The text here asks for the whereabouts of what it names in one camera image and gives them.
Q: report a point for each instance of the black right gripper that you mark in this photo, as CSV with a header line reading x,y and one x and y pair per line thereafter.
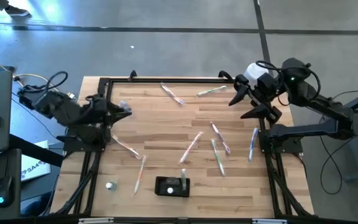
x,y
266,90

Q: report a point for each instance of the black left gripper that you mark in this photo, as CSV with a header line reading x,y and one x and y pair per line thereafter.
x,y
96,110

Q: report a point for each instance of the dark blue toothbrush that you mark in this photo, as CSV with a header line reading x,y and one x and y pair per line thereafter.
x,y
123,105

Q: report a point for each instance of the green toothbrush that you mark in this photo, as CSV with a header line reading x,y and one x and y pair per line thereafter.
x,y
218,157
183,180
211,91

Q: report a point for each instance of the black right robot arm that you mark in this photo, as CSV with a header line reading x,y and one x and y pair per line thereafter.
x,y
322,104

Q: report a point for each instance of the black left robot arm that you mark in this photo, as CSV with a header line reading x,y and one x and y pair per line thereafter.
x,y
67,109

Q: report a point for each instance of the white wipes canister green label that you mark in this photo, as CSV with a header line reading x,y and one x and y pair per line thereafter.
x,y
252,73

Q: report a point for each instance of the pink purple wrapped toothbrush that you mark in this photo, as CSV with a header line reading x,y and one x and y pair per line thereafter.
x,y
171,93

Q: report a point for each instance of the red wrapped toothbrush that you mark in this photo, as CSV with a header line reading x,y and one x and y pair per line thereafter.
x,y
191,148

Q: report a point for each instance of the clear plastic cup insert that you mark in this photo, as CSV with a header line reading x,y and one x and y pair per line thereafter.
x,y
172,180

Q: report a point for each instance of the white printed box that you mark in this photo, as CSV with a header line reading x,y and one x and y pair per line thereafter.
x,y
34,171

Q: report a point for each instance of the black computer mouse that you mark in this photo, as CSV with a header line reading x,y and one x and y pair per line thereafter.
x,y
5,189

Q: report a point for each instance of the person's shoe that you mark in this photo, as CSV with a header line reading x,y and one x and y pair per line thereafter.
x,y
17,11

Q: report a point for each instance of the black aluminium frame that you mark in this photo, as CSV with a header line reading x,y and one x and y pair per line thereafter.
x,y
182,80

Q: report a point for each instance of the silver frame bracket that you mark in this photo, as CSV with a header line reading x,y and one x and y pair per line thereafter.
x,y
269,221
96,220

